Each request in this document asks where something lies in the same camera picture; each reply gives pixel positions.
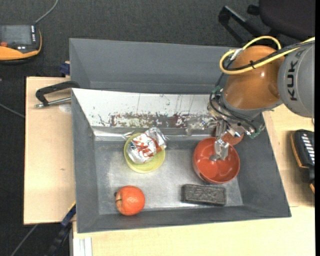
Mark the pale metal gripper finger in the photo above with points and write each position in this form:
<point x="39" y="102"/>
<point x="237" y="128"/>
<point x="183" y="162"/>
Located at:
<point x="225" y="151"/>
<point x="217" y="150"/>

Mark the red-brown ball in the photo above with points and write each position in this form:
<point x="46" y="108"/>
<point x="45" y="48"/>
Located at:
<point x="235" y="140"/>

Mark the red bowl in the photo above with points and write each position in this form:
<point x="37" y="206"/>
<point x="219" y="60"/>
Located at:
<point x="212" y="170"/>

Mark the dark green flat block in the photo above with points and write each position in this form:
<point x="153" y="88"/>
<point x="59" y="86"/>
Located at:
<point x="203" y="195"/>

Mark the yellow-green bowl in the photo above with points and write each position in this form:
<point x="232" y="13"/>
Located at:
<point x="147" y="166"/>

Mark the white and red packet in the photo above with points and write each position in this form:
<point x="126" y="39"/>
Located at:
<point x="142" y="147"/>

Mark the grey metal bin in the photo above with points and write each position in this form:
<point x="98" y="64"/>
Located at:
<point x="160" y="65"/>

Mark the orange fruit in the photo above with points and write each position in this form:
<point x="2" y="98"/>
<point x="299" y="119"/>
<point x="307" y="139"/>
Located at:
<point x="131" y="200"/>

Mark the pale wood board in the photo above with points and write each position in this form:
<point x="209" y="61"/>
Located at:
<point x="47" y="150"/>

